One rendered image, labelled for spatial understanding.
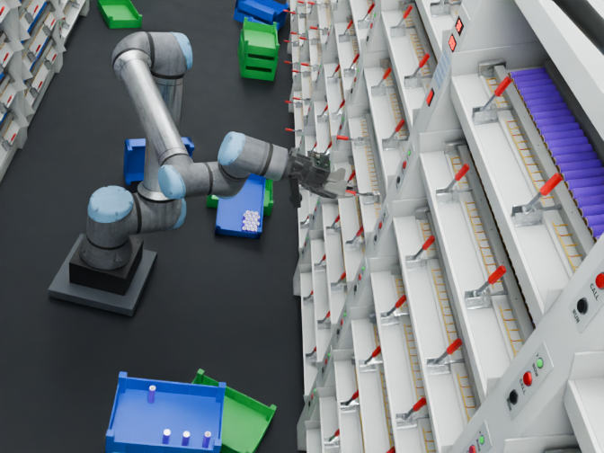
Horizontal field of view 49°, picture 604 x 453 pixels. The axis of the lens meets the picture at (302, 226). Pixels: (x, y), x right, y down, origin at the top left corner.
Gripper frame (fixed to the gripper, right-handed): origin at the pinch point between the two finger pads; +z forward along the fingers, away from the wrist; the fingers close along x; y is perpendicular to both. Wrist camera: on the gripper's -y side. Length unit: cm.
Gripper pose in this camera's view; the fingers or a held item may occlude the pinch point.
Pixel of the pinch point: (347, 192)
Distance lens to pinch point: 184.2
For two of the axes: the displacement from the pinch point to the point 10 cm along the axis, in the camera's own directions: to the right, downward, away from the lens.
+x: -0.3, -6.7, 7.4
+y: 3.9, -6.9, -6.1
